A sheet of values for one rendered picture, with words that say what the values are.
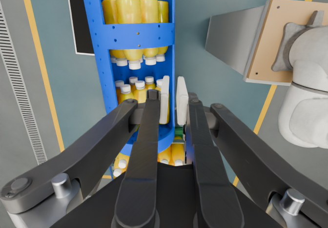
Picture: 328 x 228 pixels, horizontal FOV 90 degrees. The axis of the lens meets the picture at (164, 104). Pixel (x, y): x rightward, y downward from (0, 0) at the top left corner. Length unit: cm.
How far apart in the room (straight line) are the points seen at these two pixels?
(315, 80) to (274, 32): 25
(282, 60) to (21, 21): 213
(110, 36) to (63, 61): 157
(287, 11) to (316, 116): 39
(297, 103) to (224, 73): 124
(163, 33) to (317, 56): 45
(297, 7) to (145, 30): 57
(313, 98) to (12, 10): 229
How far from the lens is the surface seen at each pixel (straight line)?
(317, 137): 68
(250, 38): 90
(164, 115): 15
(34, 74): 230
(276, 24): 81
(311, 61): 69
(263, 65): 81
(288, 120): 73
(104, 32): 53
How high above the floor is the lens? 172
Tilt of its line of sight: 64 degrees down
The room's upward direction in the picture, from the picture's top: 177 degrees counter-clockwise
